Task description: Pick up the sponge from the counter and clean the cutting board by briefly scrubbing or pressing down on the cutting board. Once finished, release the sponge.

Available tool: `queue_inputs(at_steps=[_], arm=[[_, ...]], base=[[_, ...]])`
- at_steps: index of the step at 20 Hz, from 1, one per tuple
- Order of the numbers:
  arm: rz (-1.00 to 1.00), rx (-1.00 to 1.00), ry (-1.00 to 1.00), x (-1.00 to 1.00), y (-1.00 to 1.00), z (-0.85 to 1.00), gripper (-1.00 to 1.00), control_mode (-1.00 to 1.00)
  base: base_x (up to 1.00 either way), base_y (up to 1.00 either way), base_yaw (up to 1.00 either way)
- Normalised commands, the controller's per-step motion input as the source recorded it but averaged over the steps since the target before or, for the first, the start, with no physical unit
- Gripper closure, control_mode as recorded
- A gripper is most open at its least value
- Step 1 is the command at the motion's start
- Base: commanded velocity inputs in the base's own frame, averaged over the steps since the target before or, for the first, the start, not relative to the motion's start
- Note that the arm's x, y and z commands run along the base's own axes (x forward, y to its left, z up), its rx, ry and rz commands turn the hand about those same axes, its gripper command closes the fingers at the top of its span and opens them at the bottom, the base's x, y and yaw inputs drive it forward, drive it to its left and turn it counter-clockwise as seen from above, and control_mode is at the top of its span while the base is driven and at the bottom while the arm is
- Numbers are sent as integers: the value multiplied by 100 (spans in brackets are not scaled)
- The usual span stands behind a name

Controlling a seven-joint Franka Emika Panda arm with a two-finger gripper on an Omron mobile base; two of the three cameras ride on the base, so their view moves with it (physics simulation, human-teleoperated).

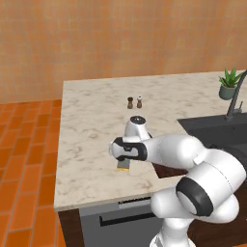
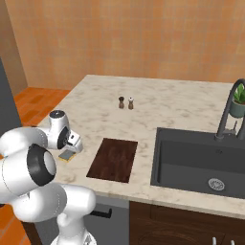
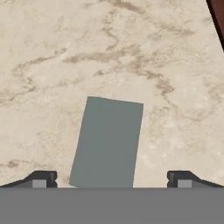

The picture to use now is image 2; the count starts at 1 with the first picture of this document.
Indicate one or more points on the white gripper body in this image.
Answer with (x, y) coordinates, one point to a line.
(76, 145)

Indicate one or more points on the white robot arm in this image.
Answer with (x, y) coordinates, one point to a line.
(28, 188)

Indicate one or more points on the yellow and grey sponge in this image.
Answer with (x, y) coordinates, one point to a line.
(66, 155)

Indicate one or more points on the dark wooden cutting board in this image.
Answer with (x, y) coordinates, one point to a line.
(112, 160)

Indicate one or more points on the black-topped pepper shaker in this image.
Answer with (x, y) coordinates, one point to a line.
(121, 102)

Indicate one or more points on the white-topped salt shaker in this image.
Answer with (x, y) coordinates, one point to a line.
(130, 103)

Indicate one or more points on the dark grey fridge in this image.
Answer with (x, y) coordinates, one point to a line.
(5, 108)

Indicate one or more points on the grey dishwasher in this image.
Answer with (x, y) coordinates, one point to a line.
(108, 223)

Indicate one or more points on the dark grey sink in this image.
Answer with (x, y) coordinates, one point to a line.
(197, 162)

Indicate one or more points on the dark wooden cupboard door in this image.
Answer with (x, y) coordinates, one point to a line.
(186, 226)

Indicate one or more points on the black tap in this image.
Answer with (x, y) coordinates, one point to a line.
(227, 111)

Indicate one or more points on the green potted plant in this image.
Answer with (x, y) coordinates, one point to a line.
(239, 102)

